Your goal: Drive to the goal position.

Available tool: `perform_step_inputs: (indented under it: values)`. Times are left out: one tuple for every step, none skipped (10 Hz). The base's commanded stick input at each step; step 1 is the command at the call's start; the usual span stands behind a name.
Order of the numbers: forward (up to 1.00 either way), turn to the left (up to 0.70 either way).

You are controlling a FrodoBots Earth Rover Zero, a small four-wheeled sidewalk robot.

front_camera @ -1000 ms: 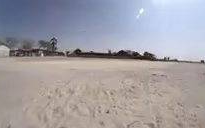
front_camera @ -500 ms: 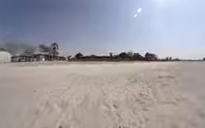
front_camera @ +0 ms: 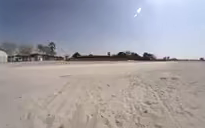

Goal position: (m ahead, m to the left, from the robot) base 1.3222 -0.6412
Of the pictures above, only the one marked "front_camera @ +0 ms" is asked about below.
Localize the long low brown building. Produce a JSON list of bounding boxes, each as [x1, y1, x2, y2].
[[65, 51, 158, 62]]

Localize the row of dark trees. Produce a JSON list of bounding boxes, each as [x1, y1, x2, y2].
[[106, 50, 157, 60]]

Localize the low dark building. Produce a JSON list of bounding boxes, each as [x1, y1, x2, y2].
[[7, 52, 65, 63]]

